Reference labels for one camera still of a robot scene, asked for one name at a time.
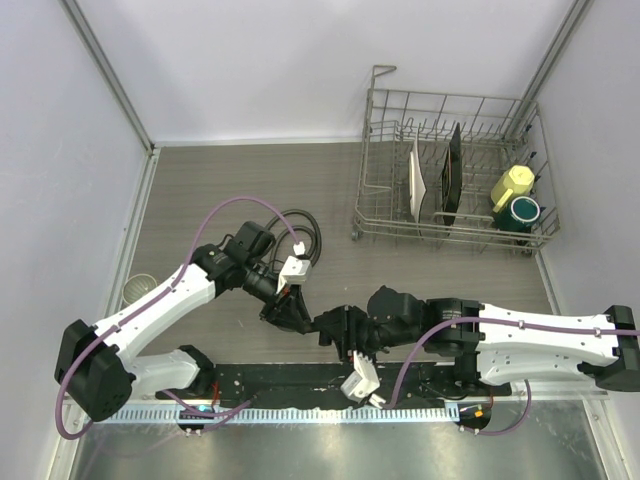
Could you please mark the dark green mug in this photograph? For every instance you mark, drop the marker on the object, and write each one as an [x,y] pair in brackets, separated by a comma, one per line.
[519,215]

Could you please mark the grey wire dish rack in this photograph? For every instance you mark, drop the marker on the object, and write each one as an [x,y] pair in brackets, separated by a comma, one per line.
[496,134]

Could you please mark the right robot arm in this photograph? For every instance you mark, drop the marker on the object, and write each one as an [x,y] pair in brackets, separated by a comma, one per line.
[489,344]

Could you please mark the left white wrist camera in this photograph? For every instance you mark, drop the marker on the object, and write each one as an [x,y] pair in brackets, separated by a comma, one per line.
[295,270]

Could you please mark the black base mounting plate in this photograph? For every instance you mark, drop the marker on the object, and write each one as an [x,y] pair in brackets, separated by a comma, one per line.
[317,385]

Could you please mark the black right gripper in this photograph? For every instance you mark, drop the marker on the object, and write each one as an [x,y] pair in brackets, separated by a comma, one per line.
[341,323]

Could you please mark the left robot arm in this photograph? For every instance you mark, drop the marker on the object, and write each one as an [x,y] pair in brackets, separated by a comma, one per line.
[101,366]

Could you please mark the white slotted cable duct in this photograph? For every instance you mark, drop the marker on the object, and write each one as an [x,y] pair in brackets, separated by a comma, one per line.
[174,414]

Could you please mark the ribbed grey cup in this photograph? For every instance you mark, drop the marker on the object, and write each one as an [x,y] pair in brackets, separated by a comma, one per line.
[136,287]

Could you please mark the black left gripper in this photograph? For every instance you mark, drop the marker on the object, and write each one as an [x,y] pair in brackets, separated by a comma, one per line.
[287,309]

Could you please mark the white plate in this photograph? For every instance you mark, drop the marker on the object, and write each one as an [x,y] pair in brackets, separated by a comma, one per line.
[417,188]

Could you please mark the yellow mug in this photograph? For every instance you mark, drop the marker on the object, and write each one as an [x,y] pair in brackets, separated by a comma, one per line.
[516,181]

